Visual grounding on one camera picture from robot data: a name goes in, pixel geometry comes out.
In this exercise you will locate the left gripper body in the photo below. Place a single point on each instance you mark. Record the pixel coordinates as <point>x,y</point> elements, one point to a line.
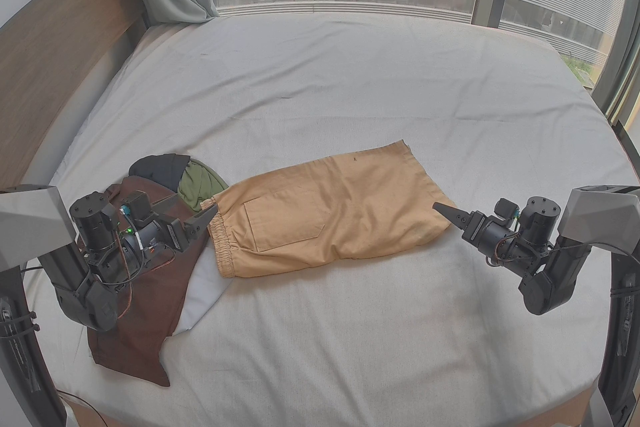
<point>162,237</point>

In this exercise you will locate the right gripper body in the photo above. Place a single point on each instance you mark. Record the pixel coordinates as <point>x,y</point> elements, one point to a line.
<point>482,232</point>

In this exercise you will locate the tan shorts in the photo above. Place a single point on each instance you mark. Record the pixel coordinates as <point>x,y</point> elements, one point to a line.
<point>340,215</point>

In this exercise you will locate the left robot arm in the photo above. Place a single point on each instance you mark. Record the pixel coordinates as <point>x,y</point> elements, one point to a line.
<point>30,225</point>

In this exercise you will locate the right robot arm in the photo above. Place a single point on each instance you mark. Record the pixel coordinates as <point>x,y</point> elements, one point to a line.
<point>595,215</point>

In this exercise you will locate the bed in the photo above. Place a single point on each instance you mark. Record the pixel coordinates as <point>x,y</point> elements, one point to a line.
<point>400,89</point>

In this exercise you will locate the green garment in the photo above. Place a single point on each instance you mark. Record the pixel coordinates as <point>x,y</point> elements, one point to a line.
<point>202,185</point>

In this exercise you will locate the pale blue garment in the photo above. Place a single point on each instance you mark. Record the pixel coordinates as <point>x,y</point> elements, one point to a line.
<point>205,290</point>

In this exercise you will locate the black garment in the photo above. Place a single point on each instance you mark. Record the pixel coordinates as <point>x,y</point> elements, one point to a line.
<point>155,170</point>

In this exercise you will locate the brown shorts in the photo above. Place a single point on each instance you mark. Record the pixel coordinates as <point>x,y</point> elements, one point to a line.
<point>145,315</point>

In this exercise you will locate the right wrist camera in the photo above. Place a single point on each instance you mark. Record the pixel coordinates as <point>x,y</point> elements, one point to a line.
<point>506,209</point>

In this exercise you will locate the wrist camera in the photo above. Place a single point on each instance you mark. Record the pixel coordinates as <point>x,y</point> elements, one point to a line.
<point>137,205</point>
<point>506,209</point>

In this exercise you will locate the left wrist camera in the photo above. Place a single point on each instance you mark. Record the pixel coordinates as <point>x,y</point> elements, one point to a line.
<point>137,205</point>

